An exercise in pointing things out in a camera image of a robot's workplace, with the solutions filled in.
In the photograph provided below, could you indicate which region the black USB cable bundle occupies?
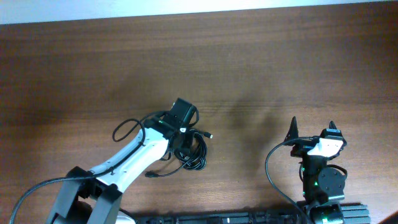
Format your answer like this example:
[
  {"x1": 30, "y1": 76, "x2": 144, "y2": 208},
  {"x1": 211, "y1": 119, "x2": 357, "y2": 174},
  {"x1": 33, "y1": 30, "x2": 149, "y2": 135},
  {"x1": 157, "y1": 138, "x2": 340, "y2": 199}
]
[{"x1": 144, "y1": 129, "x2": 214, "y2": 179}]

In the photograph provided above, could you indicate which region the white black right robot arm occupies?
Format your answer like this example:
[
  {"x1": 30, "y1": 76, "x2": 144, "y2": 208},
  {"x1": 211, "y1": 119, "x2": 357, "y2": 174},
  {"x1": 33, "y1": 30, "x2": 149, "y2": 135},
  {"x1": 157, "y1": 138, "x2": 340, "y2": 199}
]
[{"x1": 285, "y1": 117, "x2": 348, "y2": 223}]

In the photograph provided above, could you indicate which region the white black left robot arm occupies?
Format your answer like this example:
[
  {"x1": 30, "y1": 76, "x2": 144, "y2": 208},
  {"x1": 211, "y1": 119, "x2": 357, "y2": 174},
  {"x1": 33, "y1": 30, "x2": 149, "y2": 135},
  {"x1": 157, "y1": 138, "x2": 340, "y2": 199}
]
[{"x1": 46, "y1": 121, "x2": 203, "y2": 224}]

